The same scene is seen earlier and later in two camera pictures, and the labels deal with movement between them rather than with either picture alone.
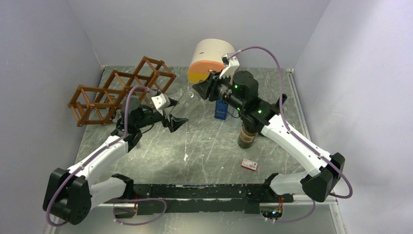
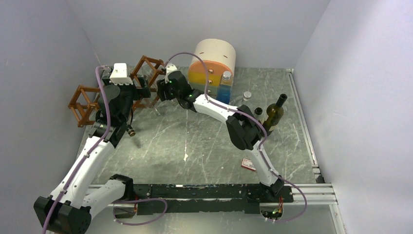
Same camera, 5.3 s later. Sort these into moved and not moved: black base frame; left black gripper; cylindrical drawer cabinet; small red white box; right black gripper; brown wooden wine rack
Moved: right black gripper; left black gripper
Not moved: cylindrical drawer cabinet; black base frame; brown wooden wine rack; small red white box
